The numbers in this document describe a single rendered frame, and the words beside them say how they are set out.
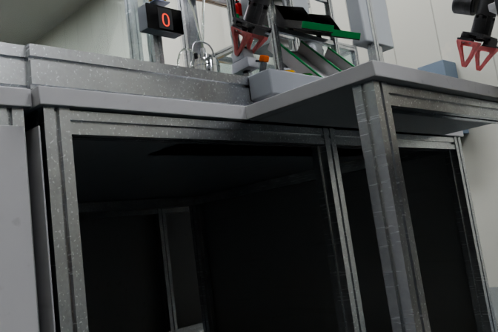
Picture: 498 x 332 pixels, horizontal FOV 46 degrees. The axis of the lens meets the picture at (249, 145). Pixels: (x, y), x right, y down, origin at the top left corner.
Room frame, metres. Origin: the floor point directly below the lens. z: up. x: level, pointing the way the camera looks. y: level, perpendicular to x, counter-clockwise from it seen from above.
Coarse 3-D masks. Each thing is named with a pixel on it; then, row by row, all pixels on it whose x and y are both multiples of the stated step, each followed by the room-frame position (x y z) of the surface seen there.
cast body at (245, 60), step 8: (232, 56) 1.59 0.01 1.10; (240, 56) 1.57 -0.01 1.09; (248, 56) 1.56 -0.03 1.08; (232, 64) 1.59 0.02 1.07; (240, 64) 1.57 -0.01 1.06; (248, 64) 1.55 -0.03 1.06; (256, 64) 1.57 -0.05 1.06; (232, 72) 1.62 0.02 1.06; (240, 72) 1.59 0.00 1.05; (248, 72) 1.60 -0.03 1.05
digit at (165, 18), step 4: (160, 8) 1.51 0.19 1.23; (164, 8) 1.51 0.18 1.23; (160, 12) 1.50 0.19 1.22; (164, 12) 1.51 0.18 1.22; (168, 12) 1.53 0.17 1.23; (160, 16) 1.50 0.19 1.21; (164, 16) 1.51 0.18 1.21; (168, 16) 1.52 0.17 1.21; (160, 20) 1.50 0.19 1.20; (164, 20) 1.51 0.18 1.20; (168, 20) 1.52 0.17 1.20; (172, 20) 1.53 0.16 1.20; (160, 24) 1.50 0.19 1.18; (164, 24) 1.51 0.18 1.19; (168, 24) 1.52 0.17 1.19; (172, 24) 1.53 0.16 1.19; (164, 28) 1.51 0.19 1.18; (168, 28) 1.52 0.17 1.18; (172, 28) 1.53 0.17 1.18
